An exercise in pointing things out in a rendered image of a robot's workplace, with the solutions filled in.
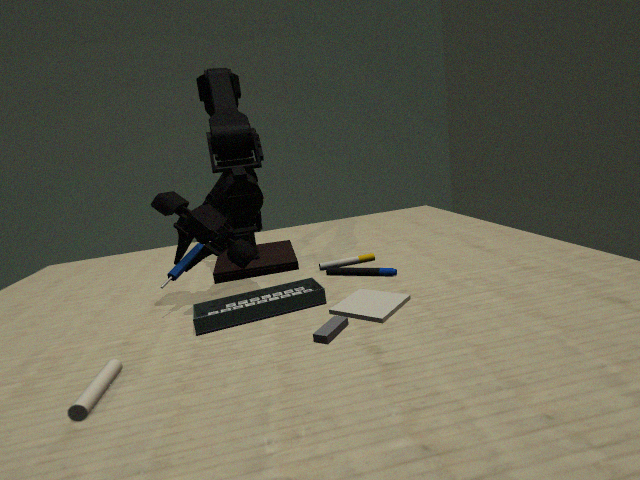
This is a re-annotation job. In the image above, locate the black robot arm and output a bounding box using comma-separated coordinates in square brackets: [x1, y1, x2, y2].
[182, 68, 264, 260]

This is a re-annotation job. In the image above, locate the white marker with yellow cap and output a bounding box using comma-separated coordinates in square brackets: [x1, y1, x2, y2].
[319, 253, 375, 271]

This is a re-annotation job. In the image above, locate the dark blue stylus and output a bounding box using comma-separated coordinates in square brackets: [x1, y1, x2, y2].
[161, 243, 204, 288]

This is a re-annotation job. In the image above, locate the black keyboard with white keys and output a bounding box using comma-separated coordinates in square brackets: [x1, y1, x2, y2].
[193, 277, 327, 336]

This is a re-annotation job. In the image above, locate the grey cylinder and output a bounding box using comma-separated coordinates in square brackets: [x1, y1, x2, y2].
[68, 359, 123, 421]

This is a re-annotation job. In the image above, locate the black marker with blue cap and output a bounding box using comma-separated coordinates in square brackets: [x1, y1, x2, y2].
[326, 267, 397, 277]

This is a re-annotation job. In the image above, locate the beige flat square slab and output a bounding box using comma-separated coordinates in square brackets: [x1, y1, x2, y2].
[329, 289, 411, 323]

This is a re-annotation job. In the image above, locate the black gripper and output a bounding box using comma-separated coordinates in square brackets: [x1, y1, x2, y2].
[151, 187, 256, 272]

